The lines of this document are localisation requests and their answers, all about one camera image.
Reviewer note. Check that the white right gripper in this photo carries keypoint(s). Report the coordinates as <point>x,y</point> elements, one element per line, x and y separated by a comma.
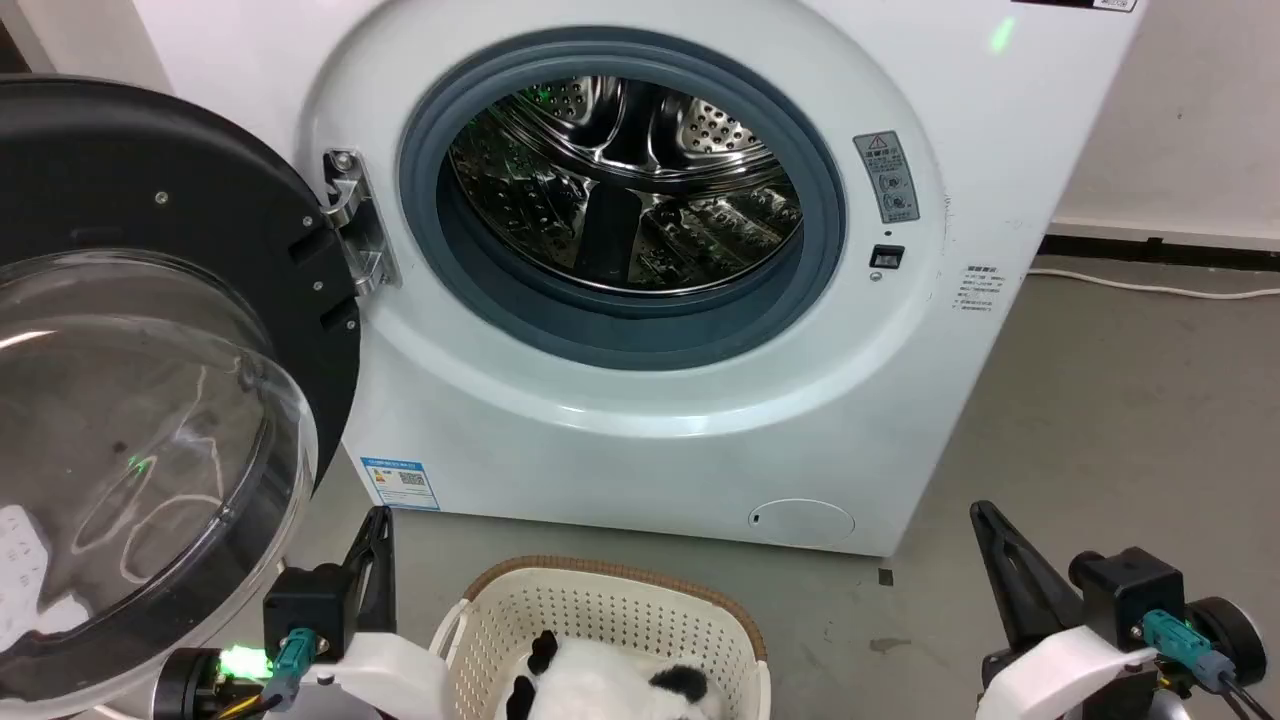
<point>1070,670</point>

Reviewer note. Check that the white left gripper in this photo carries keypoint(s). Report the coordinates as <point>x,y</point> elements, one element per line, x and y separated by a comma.
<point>385,670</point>

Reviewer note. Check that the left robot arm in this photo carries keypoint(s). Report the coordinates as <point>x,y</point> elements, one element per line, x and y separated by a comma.
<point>200,685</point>

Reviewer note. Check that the white front-load washing machine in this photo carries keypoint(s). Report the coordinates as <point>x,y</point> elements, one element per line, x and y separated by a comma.
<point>650,460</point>

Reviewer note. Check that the blue energy label sticker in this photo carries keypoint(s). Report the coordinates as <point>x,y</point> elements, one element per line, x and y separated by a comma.
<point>400,484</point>

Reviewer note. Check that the round white filter cover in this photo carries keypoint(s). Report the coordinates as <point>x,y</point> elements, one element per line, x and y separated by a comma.
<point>802,522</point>

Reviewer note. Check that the white perforated laundry basket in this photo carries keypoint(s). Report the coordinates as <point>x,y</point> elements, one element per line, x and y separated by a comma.
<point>600,605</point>

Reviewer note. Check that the black and white panda plush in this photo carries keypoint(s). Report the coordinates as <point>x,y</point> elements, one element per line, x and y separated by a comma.
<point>600,690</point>

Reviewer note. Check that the small printed text label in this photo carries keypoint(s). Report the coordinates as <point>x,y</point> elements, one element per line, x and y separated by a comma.
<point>978,288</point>

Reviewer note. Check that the white printed cloth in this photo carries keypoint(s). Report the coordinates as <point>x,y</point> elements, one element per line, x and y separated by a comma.
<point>25,570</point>

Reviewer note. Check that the grey rubber door gasket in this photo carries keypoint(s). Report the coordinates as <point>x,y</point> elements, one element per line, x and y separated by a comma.
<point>620,325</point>

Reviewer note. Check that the black door latch socket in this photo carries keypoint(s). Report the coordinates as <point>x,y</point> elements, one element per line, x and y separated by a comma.
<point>886,256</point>

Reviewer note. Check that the chrome door hinge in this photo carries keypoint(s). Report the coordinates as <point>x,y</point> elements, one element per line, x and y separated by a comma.
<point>355,215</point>

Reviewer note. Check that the black baseboard strip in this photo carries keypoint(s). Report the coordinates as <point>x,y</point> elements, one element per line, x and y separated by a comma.
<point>1160,250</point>

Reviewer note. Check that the grey warning sticker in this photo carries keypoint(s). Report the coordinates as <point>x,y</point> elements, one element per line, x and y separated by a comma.
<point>887,178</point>

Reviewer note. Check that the stainless steel drum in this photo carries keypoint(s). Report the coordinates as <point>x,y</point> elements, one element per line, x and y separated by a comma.
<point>640,200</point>

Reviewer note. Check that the black round door with glass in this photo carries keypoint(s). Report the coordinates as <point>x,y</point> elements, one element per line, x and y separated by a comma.
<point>150,160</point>

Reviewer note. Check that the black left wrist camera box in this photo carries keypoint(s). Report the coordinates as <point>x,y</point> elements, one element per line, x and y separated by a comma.
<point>305,600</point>

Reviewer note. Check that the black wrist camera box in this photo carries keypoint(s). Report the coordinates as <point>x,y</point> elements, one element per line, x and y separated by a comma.
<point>305,600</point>
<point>1130,595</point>

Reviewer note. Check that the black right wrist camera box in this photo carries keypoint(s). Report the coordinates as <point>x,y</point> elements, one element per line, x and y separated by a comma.
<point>1130,595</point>

